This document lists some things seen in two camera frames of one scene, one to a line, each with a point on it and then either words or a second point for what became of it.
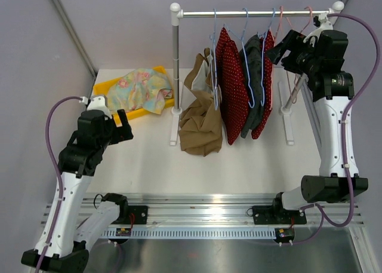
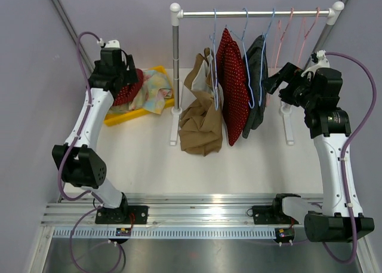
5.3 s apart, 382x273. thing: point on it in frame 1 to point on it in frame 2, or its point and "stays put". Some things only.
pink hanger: (282, 17) to (284, 33)
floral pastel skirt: (145, 89) stays put
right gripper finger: (276, 53) to (270, 84)
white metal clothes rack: (176, 15) stays put
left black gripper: (120, 133) to (129, 77)
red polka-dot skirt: (267, 90) to (129, 91)
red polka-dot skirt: (232, 86) stays put
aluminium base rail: (172, 208) stays put
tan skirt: (200, 130) stays put
